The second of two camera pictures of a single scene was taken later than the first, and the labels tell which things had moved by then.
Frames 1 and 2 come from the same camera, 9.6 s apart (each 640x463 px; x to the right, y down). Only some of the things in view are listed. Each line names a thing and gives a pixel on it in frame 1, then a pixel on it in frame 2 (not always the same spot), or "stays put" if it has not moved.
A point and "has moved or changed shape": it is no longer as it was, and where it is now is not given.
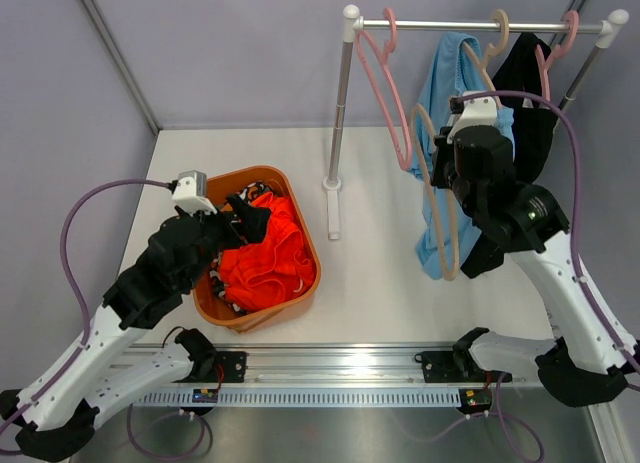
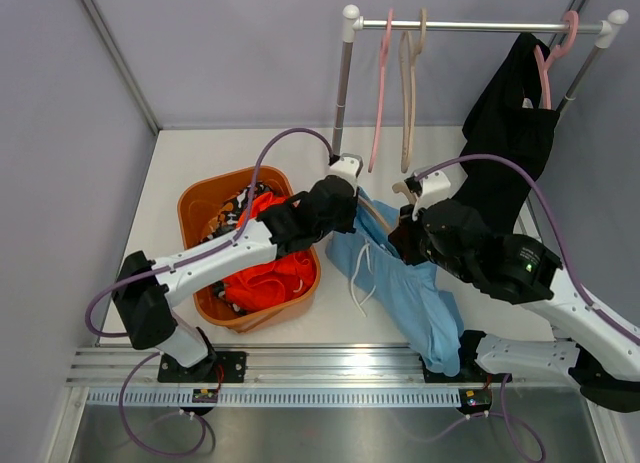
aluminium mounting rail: [445, 367] stays put
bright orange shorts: [273, 270] stays put
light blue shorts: [453, 65] → [405, 288]
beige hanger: [491, 51] → [397, 187]
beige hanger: [452, 275] has moved or changed shape
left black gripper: [252, 226] → [346, 224]
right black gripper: [444, 151] → [404, 235]
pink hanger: [362, 39] → [385, 39]
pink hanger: [544, 67] stays put
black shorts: [530, 119] stays put
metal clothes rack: [610, 26] stays put
